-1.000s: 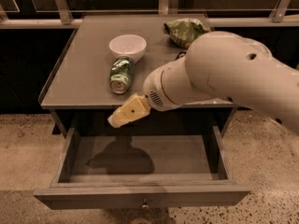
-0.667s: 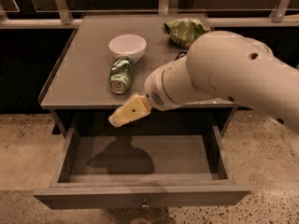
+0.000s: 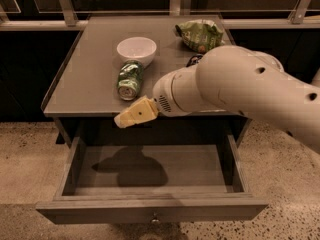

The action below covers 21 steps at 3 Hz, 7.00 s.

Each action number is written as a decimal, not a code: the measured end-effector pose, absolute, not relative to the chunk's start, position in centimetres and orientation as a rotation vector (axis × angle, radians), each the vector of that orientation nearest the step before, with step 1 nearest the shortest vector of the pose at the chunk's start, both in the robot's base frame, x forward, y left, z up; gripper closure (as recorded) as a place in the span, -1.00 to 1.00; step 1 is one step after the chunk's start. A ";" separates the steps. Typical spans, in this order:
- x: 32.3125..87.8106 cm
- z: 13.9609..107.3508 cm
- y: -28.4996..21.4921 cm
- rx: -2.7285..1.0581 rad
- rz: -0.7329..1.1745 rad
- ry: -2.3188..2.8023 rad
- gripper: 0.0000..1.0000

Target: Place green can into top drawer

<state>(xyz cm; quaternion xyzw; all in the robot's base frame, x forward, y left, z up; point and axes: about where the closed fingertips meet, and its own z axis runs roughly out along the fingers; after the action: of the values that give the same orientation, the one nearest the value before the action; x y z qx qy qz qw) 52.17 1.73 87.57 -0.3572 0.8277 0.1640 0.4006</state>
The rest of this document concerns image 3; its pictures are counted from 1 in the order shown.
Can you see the metal drawer knob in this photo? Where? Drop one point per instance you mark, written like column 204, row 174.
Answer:
column 154, row 219

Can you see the blue soda can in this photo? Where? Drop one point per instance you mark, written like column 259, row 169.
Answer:
column 194, row 60

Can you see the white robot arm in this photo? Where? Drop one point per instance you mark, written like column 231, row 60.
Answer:
column 235, row 79

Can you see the grey wooden cabinet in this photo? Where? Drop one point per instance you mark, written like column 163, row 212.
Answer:
column 84, row 89

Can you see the crushed green can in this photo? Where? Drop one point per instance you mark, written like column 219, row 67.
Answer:
column 130, row 80

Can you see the metal railing frame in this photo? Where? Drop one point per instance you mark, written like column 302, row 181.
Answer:
column 234, row 14

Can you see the white ceramic bowl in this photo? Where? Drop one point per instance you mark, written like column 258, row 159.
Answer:
column 139, row 49

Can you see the green chip bag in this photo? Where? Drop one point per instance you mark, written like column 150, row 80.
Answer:
column 200, row 35

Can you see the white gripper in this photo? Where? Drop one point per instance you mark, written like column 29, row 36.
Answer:
column 163, row 92

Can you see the open top drawer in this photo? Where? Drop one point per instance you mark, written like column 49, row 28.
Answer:
column 128, row 183

